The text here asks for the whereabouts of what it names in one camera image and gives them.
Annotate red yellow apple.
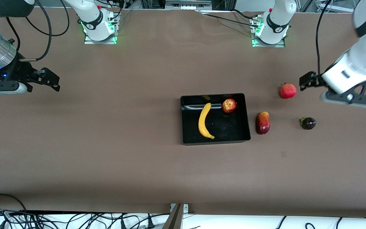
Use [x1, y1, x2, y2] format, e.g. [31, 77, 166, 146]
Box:
[222, 98, 237, 114]

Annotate black plastic box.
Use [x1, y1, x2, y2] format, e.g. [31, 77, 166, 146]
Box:
[180, 93, 251, 146]

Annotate yellow banana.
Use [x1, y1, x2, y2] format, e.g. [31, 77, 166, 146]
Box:
[198, 102, 215, 140]

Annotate red pomegranate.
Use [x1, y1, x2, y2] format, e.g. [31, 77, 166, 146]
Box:
[280, 83, 297, 99]

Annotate dark purple eggplant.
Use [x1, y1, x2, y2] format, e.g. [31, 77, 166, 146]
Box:
[300, 117, 316, 130]

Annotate red mango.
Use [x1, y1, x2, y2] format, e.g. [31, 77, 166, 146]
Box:
[255, 111, 271, 135]

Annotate white power strip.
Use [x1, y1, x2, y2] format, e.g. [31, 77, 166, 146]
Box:
[165, 0, 213, 10]

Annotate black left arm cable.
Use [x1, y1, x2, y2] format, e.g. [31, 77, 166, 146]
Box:
[315, 0, 333, 77]

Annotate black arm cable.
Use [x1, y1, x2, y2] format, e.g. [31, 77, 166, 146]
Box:
[6, 0, 71, 62]
[315, 0, 333, 77]

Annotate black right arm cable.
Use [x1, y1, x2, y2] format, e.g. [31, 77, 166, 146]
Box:
[6, 0, 71, 62]

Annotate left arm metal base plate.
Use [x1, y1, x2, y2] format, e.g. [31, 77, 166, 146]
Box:
[252, 16, 286, 48]

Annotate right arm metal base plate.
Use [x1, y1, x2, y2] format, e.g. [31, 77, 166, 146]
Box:
[84, 19, 119, 45]

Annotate black cable across table edge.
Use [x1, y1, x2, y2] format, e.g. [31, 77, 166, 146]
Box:
[199, 9, 263, 28]

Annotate black looped cable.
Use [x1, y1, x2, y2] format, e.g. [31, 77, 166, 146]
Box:
[0, 193, 28, 213]

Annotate tangled black cables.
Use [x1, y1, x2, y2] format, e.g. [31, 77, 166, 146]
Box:
[0, 208, 171, 229]

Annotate metal table bracket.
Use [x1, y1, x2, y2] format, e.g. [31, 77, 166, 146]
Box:
[161, 204, 190, 229]

